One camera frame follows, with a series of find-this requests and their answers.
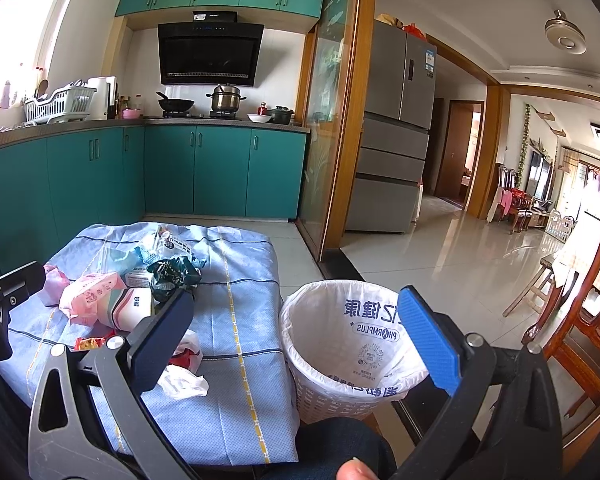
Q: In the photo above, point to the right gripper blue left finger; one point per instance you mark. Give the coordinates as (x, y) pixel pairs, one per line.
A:
(154, 339)

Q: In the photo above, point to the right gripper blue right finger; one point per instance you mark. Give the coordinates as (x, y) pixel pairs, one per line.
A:
(439, 353)

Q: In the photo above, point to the pink tissue pack wrapper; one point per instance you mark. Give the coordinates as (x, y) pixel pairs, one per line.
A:
(56, 282)

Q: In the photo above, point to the white medicine box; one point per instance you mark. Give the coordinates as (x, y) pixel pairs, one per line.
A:
(137, 278)

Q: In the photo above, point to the green foil wrapper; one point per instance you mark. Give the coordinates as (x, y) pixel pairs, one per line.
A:
(173, 274)

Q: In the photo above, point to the pink white plastic bag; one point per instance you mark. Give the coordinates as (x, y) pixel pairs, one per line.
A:
(92, 299)

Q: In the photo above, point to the white woven trash basket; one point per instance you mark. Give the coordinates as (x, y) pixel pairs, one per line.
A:
(330, 399)

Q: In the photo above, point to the white printed trash bag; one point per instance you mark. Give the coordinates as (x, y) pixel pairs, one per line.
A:
(350, 334)

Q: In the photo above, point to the teal lower kitchen cabinets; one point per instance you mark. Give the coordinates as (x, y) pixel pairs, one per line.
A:
(56, 180)

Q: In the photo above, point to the white kitchen appliance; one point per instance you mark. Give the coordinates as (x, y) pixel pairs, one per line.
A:
(104, 99)

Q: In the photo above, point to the person's right hand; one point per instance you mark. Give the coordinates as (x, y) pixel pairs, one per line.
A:
(355, 469)

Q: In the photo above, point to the red snack wrapper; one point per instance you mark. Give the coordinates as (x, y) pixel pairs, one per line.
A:
(188, 353)

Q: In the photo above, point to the crumpled white tissue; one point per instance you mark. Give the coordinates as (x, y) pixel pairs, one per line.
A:
(179, 383)

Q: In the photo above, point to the blue checked tablecloth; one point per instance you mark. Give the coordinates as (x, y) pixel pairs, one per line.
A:
(248, 416)

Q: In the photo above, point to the light blue face mask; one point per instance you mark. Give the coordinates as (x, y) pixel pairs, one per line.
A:
(121, 261)

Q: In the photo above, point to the clear plastic wrapper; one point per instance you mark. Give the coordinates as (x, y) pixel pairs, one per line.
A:
(166, 245)

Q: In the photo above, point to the wooden stool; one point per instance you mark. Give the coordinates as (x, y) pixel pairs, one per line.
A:
(542, 292)

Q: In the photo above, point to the wooden chair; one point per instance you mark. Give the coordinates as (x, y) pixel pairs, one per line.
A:
(578, 262)

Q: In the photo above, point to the brown interior door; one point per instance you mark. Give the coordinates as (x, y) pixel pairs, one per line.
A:
(456, 145)

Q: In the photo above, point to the white dish rack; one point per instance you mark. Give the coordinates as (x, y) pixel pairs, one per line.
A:
(66, 104)

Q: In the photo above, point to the pink container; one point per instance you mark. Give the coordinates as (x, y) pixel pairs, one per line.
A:
(131, 114)

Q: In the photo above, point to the black wok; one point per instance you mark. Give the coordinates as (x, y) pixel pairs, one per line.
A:
(177, 106)

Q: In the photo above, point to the white bowl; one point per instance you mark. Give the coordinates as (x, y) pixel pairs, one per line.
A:
(259, 118)

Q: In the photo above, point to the stainless steel pot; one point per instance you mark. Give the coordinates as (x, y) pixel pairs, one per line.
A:
(225, 98)

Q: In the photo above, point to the dark green casserole pot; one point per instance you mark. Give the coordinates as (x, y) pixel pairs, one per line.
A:
(280, 115)

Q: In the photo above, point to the silver refrigerator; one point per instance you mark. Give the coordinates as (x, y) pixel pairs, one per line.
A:
(395, 132)

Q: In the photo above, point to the black range hood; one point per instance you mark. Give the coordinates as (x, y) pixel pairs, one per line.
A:
(209, 52)

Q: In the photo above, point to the wooden glass sliding door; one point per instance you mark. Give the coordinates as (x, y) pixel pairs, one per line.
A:
(334, 75)

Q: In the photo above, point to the ceiling lamp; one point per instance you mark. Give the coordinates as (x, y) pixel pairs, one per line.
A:
(564, 35)

